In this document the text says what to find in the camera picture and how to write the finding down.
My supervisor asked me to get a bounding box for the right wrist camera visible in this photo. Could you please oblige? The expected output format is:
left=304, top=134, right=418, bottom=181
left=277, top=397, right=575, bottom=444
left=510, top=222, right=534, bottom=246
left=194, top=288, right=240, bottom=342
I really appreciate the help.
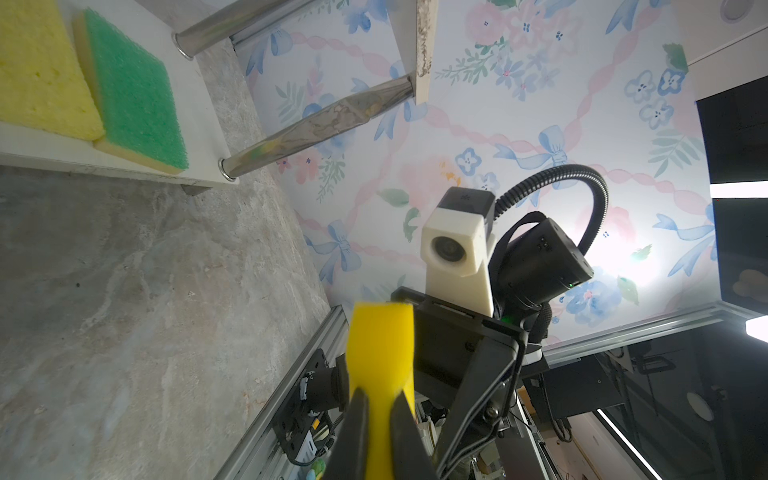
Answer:
left=421, top=187, right=495, bottom=317

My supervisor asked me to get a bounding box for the white two-tier metal shelf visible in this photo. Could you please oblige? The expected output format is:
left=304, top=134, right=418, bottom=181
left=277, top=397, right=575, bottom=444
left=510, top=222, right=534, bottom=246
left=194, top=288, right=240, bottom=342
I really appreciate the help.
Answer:
left=0, top=0, right=439, bottom=197

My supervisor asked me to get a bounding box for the small yellow sponge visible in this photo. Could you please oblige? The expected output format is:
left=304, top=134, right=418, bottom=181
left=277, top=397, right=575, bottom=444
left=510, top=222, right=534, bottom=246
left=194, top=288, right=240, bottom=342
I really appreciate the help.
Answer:
left=346, top=302, right=415, bottom=479

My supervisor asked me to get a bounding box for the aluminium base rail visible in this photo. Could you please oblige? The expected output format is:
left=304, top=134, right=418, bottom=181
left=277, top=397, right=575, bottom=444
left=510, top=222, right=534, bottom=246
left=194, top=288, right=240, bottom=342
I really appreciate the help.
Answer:
left=215, top=306, right=349, bottom=479

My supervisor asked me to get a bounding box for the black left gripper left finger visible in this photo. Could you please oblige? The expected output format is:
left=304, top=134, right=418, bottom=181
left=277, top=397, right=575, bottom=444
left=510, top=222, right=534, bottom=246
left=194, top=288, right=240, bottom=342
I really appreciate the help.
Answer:
left=324, top=388, right=369, bottom=480

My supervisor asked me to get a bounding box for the light green sponge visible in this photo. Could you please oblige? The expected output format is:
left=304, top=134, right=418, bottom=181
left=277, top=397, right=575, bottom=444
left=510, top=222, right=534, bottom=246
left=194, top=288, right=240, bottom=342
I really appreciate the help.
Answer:
left=73, top=8, right=189, bottom=175

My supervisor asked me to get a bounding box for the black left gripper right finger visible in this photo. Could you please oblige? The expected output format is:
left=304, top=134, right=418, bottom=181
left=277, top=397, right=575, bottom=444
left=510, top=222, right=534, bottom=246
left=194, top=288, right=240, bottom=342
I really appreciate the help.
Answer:
left=389, top=392, right=439, bottom=480

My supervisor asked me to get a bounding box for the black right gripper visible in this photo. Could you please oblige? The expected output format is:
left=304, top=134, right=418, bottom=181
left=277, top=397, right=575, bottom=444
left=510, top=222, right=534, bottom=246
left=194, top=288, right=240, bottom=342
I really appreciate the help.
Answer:
left=391, top=211, right=593, bottom=479

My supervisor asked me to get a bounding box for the bright yellow porous sponge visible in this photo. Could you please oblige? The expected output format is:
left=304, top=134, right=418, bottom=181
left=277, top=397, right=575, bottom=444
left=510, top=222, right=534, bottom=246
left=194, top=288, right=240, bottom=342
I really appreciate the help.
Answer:
left=1, top=1, right=105, bottom=141

